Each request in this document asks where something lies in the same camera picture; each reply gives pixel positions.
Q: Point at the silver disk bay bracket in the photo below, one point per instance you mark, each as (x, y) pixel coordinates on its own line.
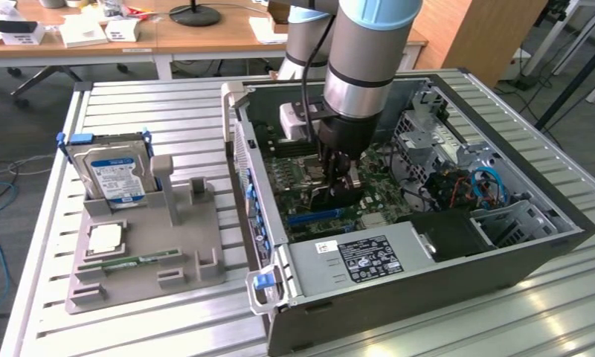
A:
(521, 223)

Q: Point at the blue expansion slot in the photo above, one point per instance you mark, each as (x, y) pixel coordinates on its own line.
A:
(315, 218)

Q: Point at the white box with black lid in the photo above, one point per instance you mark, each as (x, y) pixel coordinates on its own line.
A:
(20, 35)

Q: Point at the black stand pole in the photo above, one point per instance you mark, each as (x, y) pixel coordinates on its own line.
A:
(576, 86)

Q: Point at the grey power supply unit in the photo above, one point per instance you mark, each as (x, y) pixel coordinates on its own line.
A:
(319, 273)

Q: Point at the wooden cabinet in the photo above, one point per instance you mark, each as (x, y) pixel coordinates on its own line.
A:
(477, 37)

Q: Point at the white table frame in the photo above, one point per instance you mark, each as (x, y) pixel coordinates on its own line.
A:
(548, 37)

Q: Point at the black open PC case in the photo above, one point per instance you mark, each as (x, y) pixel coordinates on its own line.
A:
(426, 297)

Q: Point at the white paper stack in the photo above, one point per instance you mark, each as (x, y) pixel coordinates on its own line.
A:
(265, 31)

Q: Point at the black lamp base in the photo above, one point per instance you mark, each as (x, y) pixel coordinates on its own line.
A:
(195, 16)

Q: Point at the silver chipset heatsink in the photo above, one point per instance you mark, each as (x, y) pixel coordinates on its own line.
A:
(377, 220)

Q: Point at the green motherboard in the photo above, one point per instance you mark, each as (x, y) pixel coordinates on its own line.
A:
(382, 201)

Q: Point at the silver CPU chip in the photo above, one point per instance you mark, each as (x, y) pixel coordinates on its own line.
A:
(104, 238)

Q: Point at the white tissue box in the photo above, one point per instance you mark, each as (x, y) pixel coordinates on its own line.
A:
(82, 35)

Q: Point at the silver disk bay cage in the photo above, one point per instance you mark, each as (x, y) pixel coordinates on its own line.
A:
(417, 148)

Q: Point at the small white printed box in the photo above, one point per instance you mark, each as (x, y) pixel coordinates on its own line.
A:
(122, 31)

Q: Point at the grey parts rack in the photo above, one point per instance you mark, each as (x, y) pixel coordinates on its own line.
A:
(144, 238)

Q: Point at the low profile graphics card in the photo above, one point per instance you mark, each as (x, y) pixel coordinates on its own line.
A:
(322, 202)

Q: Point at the hard disk with blue label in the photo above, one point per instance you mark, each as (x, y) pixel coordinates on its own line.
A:
(114, 175)

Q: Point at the wooden desk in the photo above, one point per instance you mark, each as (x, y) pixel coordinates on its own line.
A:
(203, 37)

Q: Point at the blue case latch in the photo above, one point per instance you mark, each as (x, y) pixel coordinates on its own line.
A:
(263, 282)

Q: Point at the black office chair base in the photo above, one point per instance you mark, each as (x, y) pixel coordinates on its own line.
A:
(35, 79)

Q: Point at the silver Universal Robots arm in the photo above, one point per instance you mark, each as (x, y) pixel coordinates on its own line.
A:
(367, 44)

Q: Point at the green RAM stick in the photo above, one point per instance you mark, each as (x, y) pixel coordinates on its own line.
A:
(124, 262)

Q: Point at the CPU socket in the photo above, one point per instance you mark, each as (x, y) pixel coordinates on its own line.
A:
(309, 169)

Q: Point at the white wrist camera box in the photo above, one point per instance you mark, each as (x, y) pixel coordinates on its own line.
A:
(293, 122)

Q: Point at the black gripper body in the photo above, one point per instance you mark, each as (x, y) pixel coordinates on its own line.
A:
(350, 135)

